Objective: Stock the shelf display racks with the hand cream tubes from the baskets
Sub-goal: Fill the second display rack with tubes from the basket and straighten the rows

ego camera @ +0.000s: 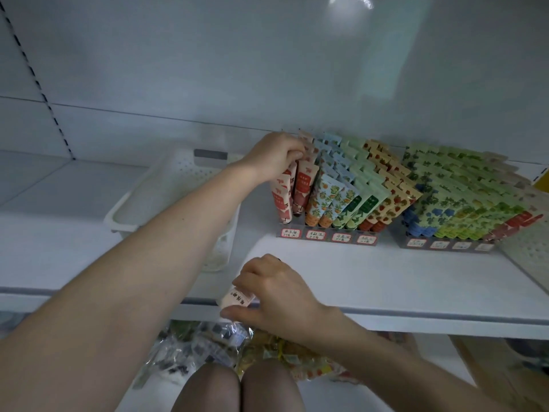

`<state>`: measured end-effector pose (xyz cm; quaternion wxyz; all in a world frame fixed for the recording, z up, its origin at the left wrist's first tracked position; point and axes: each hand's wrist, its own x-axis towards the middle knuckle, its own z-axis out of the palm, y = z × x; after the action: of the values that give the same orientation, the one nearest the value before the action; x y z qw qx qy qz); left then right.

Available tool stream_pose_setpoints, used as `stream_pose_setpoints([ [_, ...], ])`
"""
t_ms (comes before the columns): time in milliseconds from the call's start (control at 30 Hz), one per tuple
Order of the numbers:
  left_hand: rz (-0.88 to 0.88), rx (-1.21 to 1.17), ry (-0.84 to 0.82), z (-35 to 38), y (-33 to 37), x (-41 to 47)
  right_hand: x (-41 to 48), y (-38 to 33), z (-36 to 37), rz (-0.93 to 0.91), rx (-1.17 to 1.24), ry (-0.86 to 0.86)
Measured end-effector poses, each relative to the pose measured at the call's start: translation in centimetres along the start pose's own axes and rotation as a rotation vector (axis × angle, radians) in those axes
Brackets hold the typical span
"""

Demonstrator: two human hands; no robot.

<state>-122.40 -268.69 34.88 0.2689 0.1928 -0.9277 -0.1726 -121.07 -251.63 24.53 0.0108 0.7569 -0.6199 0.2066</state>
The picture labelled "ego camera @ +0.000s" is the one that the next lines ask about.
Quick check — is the person's left hand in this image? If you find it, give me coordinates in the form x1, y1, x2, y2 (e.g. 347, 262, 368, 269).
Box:
233, 131, 308, 187

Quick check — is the person's right hand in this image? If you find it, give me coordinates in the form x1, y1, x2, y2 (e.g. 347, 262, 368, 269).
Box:
220, 253, 331, 347

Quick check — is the white pink hand cream tube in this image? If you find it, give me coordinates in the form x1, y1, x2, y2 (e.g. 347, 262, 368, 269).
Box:
221, 287, 257, 309

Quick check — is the white perforated plastic basket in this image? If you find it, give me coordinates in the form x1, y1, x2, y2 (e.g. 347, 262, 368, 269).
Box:
104, 148, 245, 273
498, 193, 549, 295

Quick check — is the row of hand cream tubes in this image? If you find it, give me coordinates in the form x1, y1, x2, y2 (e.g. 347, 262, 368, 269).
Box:
270, 131, 546, 241

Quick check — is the white metal shelf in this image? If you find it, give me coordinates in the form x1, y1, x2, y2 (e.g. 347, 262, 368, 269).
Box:
0, 0, 549, 412

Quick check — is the person's left forearm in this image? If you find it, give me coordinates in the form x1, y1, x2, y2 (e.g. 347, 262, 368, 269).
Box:
0, 163, 258, 412

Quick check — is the person's right forearm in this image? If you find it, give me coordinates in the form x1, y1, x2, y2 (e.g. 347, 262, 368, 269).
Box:
309, 308, 507, 412

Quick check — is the person's right leg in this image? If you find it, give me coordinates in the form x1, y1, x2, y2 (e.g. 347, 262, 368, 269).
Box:
242, 358, 308, 412

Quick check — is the person's leg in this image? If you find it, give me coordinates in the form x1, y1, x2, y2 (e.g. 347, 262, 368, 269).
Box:
172, 363, 243, 412
242, 358, 308, 412

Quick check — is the person's left leg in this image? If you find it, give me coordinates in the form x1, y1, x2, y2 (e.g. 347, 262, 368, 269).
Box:
172, 363, 243, 412

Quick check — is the clear divider tray with labels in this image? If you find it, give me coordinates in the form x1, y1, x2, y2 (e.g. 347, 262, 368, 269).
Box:
279, 225, 497, 254

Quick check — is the pile of snack packets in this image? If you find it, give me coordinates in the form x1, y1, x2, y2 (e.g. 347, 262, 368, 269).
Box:
0, 313, 413, 387

